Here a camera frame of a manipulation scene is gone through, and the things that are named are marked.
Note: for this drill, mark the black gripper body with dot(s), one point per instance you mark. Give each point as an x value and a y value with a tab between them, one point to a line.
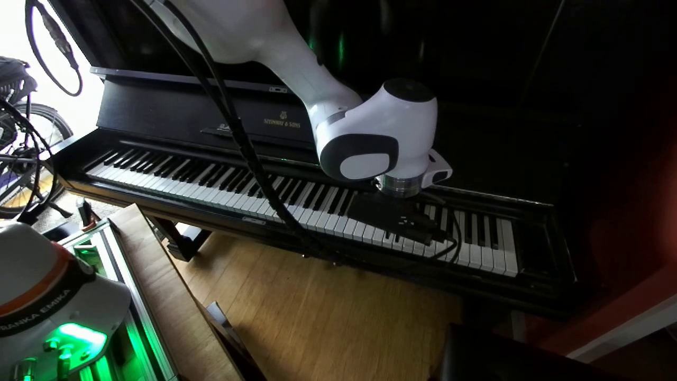
397	217

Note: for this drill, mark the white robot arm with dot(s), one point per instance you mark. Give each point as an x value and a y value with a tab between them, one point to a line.
386	139

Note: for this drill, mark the white robot base with green light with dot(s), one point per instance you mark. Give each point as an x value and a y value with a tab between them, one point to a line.
55	313

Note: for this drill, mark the black piano bench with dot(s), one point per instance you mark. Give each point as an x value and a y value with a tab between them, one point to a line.
475	355

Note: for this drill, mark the black upright piano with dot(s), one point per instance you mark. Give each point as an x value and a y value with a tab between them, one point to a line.
524	90

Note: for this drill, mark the wooden board with metal rail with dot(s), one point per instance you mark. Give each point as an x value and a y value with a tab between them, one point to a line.
165	336

